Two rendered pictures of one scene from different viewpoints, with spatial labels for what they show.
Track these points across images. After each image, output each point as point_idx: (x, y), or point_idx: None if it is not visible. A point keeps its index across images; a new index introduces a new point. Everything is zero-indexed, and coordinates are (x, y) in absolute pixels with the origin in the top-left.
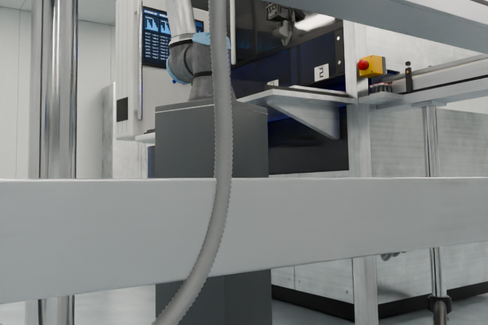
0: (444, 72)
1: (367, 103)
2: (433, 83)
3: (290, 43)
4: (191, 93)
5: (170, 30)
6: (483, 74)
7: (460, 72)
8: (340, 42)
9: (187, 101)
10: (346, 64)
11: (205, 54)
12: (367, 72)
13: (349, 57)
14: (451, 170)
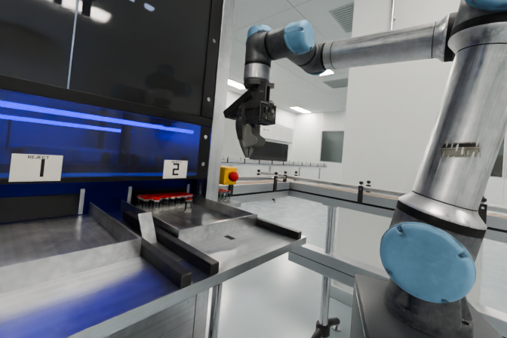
0: (250, 185)
1: None
2: (244, 192)
3: (113, 101)
4: (471, 314)
5: (480, 192)
6: (266, 190)
7: (257, 186)
8: (207, 142)
9: (496, 331)
10: (210, 168)
11: None
12: (231, 182)
13: (214, 162)
14: None
